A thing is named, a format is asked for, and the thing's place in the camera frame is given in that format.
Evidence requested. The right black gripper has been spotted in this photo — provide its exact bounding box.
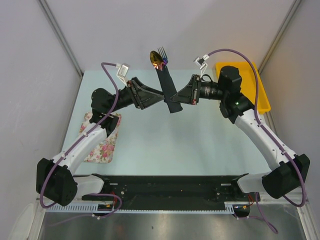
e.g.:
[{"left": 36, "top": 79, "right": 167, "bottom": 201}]
[{"left": 170, "top": 74, "right": 227, "bottom": 106}]

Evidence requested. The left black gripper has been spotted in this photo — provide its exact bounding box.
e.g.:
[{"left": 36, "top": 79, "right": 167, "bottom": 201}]
[{"left": 107, "top": 77, "right": 164, "bottom": 114}]

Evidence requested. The iridescent rainbow fork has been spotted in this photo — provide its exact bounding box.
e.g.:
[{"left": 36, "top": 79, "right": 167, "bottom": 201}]
[{"left": 157, "top": 46, "right": 169, "bottom": 66}]

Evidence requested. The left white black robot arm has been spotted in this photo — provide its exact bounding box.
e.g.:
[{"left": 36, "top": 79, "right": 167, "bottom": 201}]
[{"left": 36, "top": 77, "right": 164, "bottom": 209}]

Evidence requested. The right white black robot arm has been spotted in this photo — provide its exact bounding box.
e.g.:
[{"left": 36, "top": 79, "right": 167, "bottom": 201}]
[{"left": 130, "top": 65, "right": 310, "bottom": 201}]

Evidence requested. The yellow plastic bin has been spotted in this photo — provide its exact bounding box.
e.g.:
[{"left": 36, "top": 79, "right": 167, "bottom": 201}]
[{"left": 214, "top": 61, "right": 271, "bottom": 115}]

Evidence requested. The floral pattern tray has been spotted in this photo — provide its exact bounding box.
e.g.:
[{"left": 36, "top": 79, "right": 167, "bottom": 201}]
[{"left": 84, "top": 113, "right": 122, "bottom": 164}]

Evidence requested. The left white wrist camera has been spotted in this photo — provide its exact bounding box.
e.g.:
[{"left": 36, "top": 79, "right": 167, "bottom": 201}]
[{"left": 116, "top": 63, "right": 130, "bottom": 86}]

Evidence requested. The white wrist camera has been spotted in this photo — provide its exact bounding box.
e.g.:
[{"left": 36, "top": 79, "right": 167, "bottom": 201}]
[
  {"left": 193, "top": 54, "right": 209, "bottom": 77},
  {"left": 116, "top": 63, "right": 130, "bottom": 86}
]

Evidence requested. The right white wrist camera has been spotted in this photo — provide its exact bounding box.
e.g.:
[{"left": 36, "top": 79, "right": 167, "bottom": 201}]
[{"left": 193, "top": 54, "right": 209, "bottom": 77}]

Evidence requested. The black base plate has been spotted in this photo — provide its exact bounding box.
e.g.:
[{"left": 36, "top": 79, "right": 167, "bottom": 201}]
[{"left": 82, "top": 175, "right": 260, "bottom": 212}]

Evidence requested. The white slotted cable duct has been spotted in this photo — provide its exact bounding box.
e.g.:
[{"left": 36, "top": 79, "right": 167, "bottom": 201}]
[{"left": 46, "top": 203, "right": 99, "bottom": 213}]

